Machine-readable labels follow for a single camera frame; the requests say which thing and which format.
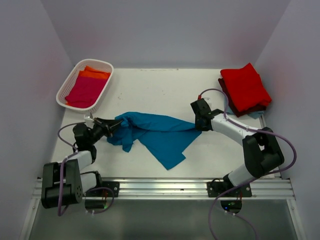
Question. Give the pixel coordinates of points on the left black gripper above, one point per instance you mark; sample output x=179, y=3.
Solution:
x=108, y=127

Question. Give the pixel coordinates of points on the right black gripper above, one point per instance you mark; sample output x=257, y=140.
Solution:
x=200, y=125

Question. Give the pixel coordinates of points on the teal blue t shirt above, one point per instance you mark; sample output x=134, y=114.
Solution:
x=165, y=137

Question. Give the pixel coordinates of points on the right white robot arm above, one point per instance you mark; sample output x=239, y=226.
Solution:
x=261, y=150

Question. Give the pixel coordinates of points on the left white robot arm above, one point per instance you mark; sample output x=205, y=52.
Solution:
x=64, y=183

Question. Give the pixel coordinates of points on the magenta pink t shirt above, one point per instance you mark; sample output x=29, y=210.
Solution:
x=85, y=92

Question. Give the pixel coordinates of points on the white plastic laundry basket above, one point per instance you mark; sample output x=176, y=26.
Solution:
x=71, y=79

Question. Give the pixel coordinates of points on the folded red t shirt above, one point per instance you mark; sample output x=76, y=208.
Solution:
x=245, y=87

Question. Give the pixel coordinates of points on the folded light blue t shirt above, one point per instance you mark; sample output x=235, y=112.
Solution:
x=254, y=112

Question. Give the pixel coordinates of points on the orange t shirt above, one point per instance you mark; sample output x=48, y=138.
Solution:
x=93, y=73

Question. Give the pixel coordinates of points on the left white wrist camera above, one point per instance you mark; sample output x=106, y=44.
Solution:
x=88, y=117

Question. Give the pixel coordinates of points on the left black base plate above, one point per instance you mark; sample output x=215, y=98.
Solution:
x=112, y=185

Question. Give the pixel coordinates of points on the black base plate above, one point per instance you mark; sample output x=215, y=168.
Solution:
x=112, y=185
x=218, y=187

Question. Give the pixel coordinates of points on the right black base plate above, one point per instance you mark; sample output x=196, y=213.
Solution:
x=218, y=187

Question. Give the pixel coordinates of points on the aluminium mounting rail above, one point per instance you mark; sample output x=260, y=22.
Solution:
x=196, y=189

